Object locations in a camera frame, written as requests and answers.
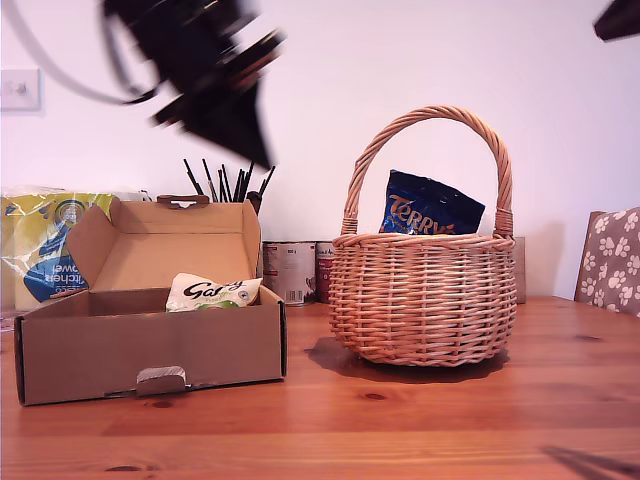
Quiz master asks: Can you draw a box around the white green Galaxy bag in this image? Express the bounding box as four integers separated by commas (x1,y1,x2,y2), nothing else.
164,272,265,314

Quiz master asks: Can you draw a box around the blue Terry's chocolate bag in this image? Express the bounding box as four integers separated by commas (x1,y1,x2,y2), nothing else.
378,168,487,236

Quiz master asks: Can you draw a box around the brown cardboard box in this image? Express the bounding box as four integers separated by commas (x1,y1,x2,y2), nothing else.
13,194,290,407

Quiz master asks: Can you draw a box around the woven wicker basket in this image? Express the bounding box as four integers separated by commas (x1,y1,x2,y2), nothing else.
328,104,519,368

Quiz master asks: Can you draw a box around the white label tin can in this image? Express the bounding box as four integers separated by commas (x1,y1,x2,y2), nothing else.
262,241,316,307

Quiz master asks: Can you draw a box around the red label tin can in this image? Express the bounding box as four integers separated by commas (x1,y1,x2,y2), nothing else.
313,241,337,304

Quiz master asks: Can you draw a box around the yellow kitchen towel pack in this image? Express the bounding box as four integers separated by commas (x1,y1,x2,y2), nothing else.
0,185,151,311

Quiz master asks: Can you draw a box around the paw print chair cover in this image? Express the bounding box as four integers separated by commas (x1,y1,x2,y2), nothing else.
579,206,640,319

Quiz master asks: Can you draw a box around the wooden chair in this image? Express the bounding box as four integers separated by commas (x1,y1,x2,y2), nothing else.
572,209,640,319

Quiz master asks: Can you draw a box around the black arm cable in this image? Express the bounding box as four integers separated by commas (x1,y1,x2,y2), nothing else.
102,9,156,104
4,0,151,106

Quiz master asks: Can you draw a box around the white wall light switch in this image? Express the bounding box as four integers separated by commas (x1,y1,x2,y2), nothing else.
0,68,41,114

